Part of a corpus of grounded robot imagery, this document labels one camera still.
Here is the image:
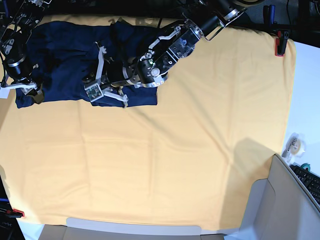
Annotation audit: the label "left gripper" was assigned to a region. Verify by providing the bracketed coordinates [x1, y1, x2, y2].
[82, 42, 129, 108]

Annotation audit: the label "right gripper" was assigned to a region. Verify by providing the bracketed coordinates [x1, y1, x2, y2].
[0, 74, 45, 105]

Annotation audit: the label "blue T-shirt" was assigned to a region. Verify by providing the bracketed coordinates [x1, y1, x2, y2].
[26, 21, 164, 102]

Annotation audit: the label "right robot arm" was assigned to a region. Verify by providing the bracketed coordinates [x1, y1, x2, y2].
[0, 0, 51, 104]

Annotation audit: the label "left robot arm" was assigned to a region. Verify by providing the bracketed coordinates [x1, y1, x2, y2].
[82, 0, 261, 108]

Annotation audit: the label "yellow table cloth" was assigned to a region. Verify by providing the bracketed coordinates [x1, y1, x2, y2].
[0, 28, 297, 231]

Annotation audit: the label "red black tool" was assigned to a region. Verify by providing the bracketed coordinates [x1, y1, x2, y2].
[4, 209, 25, 218]

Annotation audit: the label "red clamp right edge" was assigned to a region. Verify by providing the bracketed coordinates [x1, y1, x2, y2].
[275, 29, 289, 57]

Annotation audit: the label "tape roll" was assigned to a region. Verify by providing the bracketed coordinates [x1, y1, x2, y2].
[281, 132, 306, 161]

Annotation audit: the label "cardboard box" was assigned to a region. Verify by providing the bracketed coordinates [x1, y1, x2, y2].
[39, 154, 320, 240]

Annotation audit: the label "black keyboard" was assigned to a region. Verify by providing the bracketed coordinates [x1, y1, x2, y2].
[290, 165, 320, 204]

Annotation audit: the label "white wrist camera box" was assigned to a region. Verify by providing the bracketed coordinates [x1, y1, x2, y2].
[84, 83, 104, 103]
[0, 87, 10, 99]

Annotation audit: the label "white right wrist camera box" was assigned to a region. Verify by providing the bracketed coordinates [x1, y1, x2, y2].
[0, 87, 10, 99]

